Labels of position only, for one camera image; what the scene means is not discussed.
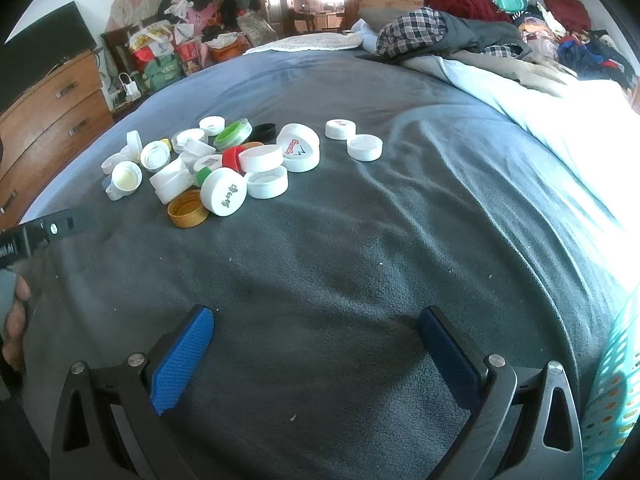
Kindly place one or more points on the dark red clothing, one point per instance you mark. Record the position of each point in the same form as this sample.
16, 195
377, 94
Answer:
460, 5

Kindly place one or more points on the plain white bottle cap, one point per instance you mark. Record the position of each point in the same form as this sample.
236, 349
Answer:
365, 147

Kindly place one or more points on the heap of bags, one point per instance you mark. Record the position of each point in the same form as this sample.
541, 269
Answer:
175, 35

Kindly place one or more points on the white cap red mark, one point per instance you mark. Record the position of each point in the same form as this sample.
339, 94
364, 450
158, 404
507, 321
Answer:
340, 129

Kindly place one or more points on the grey fleece blanket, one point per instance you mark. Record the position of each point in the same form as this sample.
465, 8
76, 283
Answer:
350, 260

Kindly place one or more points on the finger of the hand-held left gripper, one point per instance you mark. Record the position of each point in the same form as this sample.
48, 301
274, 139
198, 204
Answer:
67, 222

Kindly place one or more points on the pile of plastic caps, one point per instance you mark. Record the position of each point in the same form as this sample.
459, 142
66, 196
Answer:
260, 157

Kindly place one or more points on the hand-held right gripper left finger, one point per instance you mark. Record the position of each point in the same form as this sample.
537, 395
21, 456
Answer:
182, 355

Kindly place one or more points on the grey jacket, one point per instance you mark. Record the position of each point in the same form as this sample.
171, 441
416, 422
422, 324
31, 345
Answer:
475, 32

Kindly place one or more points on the plaid shirt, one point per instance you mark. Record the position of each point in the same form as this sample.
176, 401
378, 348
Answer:
410, 30

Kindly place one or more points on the white charger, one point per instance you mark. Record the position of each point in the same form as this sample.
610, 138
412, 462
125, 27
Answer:
131, 87

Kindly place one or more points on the wooden dresser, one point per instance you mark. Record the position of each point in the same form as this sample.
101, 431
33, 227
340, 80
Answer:
50, 120

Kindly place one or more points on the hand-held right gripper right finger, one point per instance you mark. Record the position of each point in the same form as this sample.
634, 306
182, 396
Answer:
450, 355

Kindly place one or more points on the gold ribbed bottle cap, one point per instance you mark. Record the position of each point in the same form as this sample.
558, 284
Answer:
187, 208

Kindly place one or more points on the person's left hand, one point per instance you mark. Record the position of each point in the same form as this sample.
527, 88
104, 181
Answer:
15, 320

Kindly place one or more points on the white duvet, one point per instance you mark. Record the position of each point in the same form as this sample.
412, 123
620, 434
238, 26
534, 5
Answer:
575, 135

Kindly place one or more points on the heap of mixed clothes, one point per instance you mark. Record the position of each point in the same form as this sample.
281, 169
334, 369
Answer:
575, 35

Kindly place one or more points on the beige quilt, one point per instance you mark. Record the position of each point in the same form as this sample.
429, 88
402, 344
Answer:
500, 72

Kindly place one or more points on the black television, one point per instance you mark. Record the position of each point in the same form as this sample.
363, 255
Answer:
40, 45

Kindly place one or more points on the white lace cloth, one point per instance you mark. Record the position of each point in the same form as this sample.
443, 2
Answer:
310, 42

